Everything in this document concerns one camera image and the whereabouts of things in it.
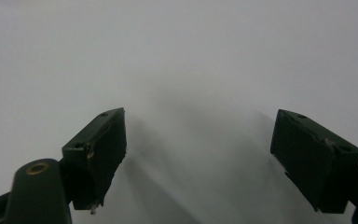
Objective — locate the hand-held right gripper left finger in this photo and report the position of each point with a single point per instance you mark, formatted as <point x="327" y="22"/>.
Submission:
<point x="96" y="155"/>

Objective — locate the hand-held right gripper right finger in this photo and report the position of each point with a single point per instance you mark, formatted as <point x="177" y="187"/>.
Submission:
<point x="313" y="158"/>

